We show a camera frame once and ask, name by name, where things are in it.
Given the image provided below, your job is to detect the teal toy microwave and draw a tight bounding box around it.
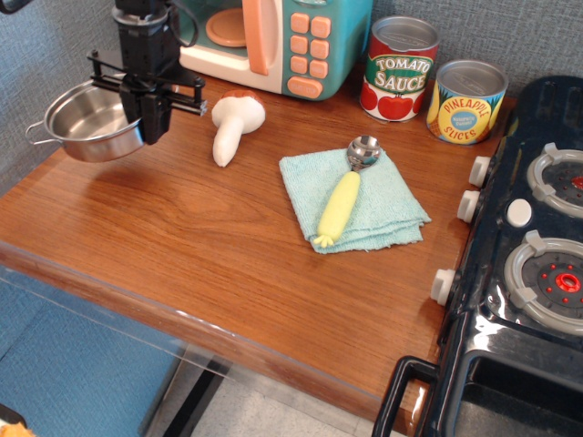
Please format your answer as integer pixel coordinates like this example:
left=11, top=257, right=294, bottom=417
left=179, top=1, right=373, bottom=101

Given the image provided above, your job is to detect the white stove knob top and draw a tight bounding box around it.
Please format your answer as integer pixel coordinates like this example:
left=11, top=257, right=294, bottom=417
left=468, top=156, right=491, bottom=188

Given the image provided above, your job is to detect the spoon with yellow handle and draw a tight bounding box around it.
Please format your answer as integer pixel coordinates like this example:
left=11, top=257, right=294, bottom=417
left=313, top=136, right=382, bottom=249

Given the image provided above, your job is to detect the white stove knob middle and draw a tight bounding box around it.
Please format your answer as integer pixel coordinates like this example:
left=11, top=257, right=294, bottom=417
left=456, top=190, right=480, bottom=223

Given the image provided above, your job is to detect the white stove knob bottom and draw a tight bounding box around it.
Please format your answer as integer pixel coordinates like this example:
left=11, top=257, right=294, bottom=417
left=430, top=269, right=456, bottom=306

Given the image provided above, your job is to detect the white and brown toy mushroom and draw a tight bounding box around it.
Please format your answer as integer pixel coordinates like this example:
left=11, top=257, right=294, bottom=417
left=211, top=89, right=266, bottom=168

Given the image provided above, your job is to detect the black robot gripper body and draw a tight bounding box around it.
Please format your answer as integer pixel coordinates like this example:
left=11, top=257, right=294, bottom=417
left=87, top=6, right=206, bottom=115

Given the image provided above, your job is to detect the black cable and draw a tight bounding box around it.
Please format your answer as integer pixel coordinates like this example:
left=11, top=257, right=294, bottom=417
left=170, top=0, right=200, bottom=49

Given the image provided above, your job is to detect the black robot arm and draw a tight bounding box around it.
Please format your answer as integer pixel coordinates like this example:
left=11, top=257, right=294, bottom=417
left=87, top=1, right=206, bottom=145

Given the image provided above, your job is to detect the light blue folded cloth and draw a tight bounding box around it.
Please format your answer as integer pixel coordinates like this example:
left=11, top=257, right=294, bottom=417
left=280, top=149, right=431, bottom=254

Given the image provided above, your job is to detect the black toy stove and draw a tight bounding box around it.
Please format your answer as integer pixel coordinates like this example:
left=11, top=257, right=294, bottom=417
left=373, top=76, right=582, bottom=436

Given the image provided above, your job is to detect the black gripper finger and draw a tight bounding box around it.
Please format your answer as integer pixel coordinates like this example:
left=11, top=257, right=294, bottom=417
left=140, top=94, right=172, bottom=145
left=119, top=80, right=145, bottom=123

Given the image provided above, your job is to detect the white stove knob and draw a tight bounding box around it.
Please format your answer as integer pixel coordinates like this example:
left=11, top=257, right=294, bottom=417
left=430, top=269, right=456, bottom=306
left=468, top=156, right=491, bottom=188
left=456, top=190, right=480, bottom=223

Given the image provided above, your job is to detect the tomato sauce can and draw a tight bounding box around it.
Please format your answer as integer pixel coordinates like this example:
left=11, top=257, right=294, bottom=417
left=360, top=15, right=440, bottom=122

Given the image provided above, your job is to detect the silver metal pot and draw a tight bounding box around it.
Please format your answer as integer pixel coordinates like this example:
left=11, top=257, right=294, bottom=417
left=25, top=82, right=145, bottom=163

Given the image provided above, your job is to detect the pineapple slices can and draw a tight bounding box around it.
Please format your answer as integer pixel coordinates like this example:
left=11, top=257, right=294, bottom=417
left=426, top=60, right=508, bottom=145

